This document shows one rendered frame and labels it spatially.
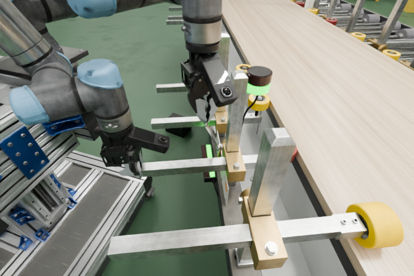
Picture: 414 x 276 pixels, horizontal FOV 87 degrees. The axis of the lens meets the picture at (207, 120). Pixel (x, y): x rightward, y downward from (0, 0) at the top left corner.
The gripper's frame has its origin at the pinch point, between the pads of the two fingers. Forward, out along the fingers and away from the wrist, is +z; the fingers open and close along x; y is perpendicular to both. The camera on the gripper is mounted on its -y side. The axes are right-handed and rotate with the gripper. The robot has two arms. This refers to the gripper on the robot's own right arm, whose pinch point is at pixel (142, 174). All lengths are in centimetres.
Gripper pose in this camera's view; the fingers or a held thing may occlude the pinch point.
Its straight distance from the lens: 70.4
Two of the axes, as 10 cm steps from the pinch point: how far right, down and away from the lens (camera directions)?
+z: 0.0, 7.7, 6.4
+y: -10.0, 0.6, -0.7
